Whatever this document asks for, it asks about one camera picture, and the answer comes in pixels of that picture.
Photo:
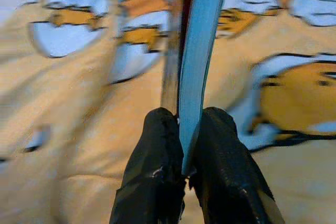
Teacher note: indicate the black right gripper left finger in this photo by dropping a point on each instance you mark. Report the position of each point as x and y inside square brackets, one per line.
[149, 182]

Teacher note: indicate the yellow egg print blanket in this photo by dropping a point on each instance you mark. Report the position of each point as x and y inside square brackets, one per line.
[78, 116]

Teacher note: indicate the thin book dark red cover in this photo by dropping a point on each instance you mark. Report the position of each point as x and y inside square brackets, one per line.
[199, 51]

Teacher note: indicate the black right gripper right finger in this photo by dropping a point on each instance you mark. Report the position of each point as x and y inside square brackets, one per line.
[225, 182]

